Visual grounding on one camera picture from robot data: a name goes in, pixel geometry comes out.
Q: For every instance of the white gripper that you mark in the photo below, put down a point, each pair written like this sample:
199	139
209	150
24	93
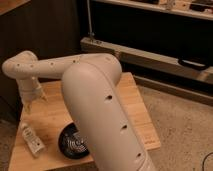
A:
30	89

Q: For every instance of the white plastic bottle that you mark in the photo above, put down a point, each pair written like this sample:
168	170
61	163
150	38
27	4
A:
34	143

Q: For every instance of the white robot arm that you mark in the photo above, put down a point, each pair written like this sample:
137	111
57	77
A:
88	83

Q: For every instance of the black ceramic bowl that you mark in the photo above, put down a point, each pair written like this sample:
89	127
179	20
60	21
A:
71	144

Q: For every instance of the wooden table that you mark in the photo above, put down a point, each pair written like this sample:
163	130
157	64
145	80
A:
48	118

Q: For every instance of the metal pole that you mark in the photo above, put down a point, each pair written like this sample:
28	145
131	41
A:
91	33

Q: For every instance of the wooden shelf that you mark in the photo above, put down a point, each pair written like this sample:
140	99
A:
175	7

